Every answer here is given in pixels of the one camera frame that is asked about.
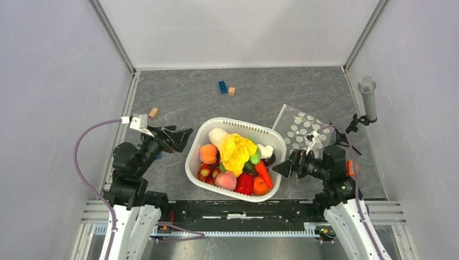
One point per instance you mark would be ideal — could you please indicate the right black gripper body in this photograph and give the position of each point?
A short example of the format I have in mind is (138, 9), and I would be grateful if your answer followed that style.
(305, 162)

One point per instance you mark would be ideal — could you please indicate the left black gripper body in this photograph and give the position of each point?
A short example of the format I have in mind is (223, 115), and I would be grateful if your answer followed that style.
(166, 144)

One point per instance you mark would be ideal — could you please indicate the white toy mushroom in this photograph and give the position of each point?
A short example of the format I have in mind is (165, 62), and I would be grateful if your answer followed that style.
(266, 152)

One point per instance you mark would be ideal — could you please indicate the green toy vegetable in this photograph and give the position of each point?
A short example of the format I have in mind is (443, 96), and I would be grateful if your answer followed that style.
(255, 158)

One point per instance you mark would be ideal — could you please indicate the clear polka dot zip bag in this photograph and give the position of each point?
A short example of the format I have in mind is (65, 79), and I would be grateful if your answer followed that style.
(294, 126)

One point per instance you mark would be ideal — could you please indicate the white plastic basket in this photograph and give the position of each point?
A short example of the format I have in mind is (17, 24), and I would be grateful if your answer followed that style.
(256, 133)

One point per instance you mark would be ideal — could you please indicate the pink toy peach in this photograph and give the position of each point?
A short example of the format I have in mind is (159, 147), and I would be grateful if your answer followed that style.
(227, 181)

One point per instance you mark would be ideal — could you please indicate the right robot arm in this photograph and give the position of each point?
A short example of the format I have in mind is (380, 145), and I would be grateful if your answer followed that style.
(340, 202)

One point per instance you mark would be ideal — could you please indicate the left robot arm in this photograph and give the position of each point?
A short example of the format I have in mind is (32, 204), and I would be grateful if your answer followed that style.
(133, 211)

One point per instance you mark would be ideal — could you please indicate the dark brown toy fruit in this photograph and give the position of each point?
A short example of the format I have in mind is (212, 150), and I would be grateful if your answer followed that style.
(269, 161)

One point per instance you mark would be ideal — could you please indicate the orange toy carrot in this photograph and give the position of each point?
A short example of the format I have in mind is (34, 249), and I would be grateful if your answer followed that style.
(262, 170)

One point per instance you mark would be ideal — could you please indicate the orange toy peach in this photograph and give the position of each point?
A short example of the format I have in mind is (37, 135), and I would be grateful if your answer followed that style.
(208, 154)

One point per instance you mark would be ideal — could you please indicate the orange toy tomato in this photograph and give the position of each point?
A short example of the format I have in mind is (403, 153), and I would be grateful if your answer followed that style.
(260, 188)

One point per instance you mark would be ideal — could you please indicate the wooden cube left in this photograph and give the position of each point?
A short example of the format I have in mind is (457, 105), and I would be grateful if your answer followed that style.
(153, 114)

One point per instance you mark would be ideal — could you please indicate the wooden cube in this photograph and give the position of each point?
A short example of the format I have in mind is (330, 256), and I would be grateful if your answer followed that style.
(153, 114)
(231, 91)

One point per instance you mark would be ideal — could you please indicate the red toy pepper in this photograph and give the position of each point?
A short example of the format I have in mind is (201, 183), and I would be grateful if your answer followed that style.
(244, 184)

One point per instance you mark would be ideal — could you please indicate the orange round toy slice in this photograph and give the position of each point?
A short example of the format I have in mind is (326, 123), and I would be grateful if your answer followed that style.
(351, 168)

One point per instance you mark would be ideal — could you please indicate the yellow toy cabbage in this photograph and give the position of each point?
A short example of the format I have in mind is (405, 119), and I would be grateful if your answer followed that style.
(234, 149)

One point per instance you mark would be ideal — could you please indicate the blue lego brick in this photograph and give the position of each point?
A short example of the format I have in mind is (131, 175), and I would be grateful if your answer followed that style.
(222, 87)

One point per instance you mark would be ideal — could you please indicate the wooden cube centre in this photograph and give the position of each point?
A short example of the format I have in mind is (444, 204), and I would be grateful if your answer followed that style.
(231, 91)

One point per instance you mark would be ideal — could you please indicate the grey microphone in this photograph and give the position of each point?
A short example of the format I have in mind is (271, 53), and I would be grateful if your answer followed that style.
(366, 87)

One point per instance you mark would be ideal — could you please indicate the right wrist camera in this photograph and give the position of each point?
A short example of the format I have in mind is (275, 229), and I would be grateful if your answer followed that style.
(313, 141)

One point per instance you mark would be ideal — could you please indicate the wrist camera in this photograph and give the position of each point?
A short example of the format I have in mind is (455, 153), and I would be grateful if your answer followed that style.
(313, 141)
(139, 122)

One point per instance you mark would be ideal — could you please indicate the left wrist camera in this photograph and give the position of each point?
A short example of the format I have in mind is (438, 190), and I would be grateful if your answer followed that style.
(139, 122)

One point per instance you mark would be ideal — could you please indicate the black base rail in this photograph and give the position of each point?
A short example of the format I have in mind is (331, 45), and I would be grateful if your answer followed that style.
(238, 215)

